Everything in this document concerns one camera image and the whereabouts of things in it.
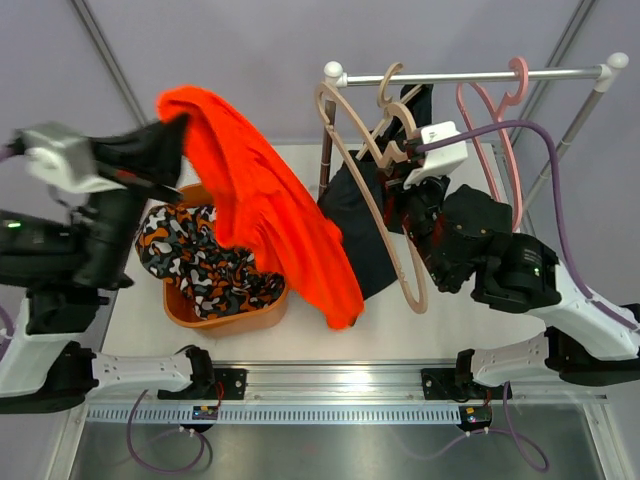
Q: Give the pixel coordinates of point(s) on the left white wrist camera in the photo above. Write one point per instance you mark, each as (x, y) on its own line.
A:
(61, 157)

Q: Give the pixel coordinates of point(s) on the orange plastic basket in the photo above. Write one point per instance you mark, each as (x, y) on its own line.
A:
(180, 311)

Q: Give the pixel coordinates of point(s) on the metal clothes rack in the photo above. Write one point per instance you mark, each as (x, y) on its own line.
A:
(603, 74)

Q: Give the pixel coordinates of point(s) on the beige hanger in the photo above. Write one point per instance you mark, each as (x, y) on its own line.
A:
(392, 109)
(418, 305)

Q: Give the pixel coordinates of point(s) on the dark navy shorts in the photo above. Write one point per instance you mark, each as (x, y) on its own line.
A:
(343, 203)

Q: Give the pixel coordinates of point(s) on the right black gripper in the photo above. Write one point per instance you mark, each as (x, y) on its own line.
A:
(396, 195)

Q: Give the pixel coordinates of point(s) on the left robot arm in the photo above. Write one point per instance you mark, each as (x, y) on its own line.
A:
(68, 269)

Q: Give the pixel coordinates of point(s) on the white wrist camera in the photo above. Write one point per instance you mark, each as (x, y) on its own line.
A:
(61, 157)
(437, 162)

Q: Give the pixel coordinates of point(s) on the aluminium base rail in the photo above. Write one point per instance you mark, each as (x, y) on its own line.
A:
(388, 393)

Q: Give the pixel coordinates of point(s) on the camouflage patterned shorts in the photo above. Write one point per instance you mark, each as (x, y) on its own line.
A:
(177, 245)

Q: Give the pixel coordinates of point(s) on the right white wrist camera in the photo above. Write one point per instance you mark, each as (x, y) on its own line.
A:
(437, 162)

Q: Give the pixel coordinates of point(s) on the orange shorts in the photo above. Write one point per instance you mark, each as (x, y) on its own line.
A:
(262, 205)

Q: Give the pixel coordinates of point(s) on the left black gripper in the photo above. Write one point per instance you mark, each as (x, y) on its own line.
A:
(149, 158)

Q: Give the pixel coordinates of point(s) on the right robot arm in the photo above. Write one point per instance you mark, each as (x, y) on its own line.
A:
(466, 234)

